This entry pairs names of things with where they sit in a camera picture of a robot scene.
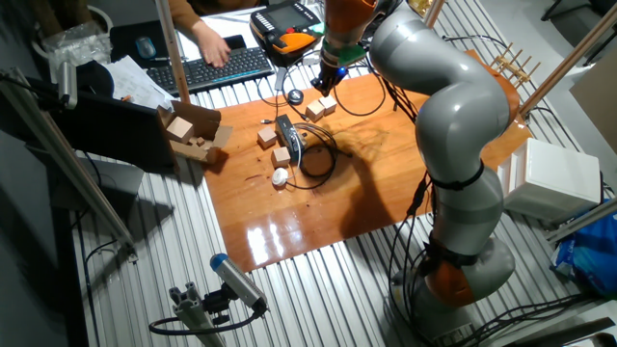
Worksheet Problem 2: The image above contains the white desk sheet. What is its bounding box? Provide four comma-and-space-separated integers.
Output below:
178, 9, 271, 62

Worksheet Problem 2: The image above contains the silver camera with blue cap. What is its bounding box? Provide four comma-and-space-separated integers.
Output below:
209, 253, 269, 314

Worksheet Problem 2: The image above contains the grey computer mouse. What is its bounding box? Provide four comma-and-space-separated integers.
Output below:
135, 36, 158, 60

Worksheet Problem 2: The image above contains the white paper stack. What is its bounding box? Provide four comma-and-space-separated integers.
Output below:
103, 55, 174, 110

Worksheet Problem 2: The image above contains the orange and black teach pendant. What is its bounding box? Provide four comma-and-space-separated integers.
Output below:
249, 1, 325, 68

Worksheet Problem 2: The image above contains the black looped cable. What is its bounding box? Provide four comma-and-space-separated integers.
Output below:
333, 71, 388, 119

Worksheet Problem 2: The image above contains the brown cardboard sheet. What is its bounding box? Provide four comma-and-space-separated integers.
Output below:
569, 47, 617, 155

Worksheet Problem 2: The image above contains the black USB plug cable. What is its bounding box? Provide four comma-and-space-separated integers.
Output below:
282, 101, 312, 121

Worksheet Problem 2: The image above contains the varnished wooden board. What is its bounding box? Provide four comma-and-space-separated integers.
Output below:
201, 49, 534, 274

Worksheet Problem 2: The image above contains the aluminium frame bar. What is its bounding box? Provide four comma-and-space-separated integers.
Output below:
0, 67, 139, 264
546, 197, 617, 245

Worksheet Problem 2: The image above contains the aluminium profile stub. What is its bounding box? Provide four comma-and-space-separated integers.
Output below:
168, 281, 228, 347

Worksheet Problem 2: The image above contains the black coiled cable bundle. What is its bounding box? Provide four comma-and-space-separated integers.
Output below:
283, 122, 354, 191

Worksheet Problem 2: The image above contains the pale wooden cube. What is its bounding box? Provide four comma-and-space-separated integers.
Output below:
270, 147, 292, 169
256, 125, 279, 149
318, 94, 338, 116
166, 116, 195, 145
305, 100, 326, 123

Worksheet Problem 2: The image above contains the black cap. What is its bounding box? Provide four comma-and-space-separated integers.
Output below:
76, 60, 116, 97

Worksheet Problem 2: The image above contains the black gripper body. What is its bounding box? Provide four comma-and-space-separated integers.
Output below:
316, 62, 349, 88

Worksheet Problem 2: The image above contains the black camera cable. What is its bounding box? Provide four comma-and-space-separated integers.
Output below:
148, 307, 264, 336

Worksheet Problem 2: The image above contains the blue plastic bag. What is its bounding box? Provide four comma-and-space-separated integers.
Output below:
550, 200, 617, 298

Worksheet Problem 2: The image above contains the person's hand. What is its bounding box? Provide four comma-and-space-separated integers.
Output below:
191, 19, 232, 68

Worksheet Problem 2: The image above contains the black smartphone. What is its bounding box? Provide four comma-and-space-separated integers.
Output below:
224, 34, 248, 52

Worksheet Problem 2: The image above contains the wooden peg rack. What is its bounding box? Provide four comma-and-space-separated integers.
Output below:
489, 41, 542, 91

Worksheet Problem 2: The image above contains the white round bin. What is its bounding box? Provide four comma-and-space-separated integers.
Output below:
31, 4, 116, 64

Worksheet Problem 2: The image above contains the black mouse pad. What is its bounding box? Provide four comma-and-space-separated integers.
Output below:
109, 19, 170, 67

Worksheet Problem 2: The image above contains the torn cardboard box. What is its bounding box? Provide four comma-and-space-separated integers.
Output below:
156, 99, 235, 166

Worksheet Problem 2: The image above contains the light frame post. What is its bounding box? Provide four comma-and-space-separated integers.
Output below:
154, 0, 192, 105
422, 0, 447, 28
518, 2, 617, 117

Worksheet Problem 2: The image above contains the white box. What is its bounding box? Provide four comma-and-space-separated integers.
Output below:
496, 138, 603, 226

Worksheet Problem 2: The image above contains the black keyboard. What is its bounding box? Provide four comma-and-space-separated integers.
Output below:
146, 46, 275, 96

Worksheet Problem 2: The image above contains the black monitor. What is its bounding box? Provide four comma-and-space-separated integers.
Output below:
26, 76, 180, 175

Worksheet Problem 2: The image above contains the black docking station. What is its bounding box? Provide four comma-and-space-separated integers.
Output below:
274, 114, 306, 163

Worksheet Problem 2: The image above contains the clear plastic bag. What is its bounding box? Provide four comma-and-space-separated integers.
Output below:
41, 21, 113, 81

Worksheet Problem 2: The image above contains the green wrist mount plate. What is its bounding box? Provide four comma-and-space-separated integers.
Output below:
310, 21, 368, 67

